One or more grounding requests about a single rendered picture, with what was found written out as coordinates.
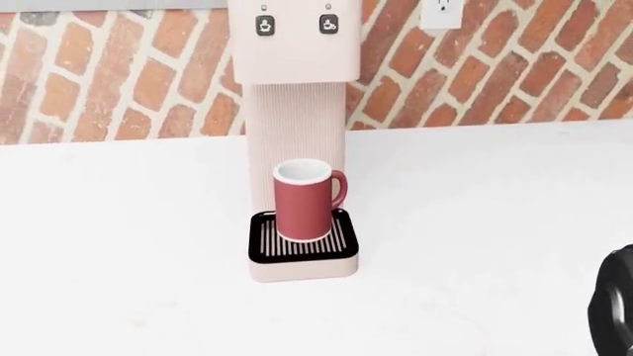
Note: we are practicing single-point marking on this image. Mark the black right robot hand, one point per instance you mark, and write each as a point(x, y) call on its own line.
point(615, 304)

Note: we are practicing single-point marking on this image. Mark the pale pink coffee machine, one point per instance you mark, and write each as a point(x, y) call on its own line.
point(295, 111)

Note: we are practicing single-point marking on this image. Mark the black large cup button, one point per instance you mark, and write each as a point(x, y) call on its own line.
point(329, 24)

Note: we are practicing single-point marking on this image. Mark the black small cup button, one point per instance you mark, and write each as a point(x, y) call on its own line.
point(265, 25)

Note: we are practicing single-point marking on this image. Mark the black slotted drip tray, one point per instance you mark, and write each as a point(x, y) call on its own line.
point(341, 241)

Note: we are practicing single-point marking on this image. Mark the red ceramic mug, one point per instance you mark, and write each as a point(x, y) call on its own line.
point(300, 207)

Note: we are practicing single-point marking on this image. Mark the white wall power outlet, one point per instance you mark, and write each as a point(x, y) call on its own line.
point(440, 15)

